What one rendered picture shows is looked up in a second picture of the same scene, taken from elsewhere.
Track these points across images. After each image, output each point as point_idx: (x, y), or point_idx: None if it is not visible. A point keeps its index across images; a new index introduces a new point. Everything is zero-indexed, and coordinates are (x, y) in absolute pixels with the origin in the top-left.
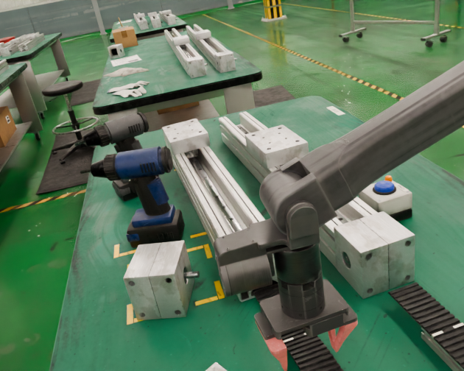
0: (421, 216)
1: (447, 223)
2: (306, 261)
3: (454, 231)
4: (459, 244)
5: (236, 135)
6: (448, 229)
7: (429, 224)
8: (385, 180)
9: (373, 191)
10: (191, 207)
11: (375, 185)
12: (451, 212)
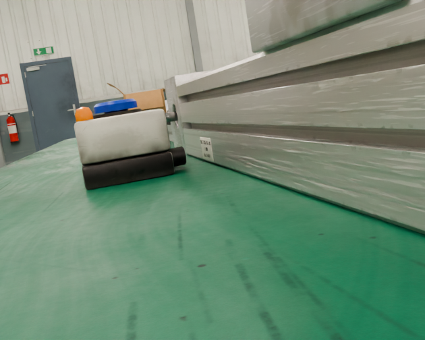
0: (67, 183)
1: (46, 182)
2: None
3: (55, 178)
4: (74, 172)
5: None
6: (58, 179)
7: (75, 179)
8: (102, 102)
9: (140, 108)
10: None
11: (132, 99)
12: (10, 191)
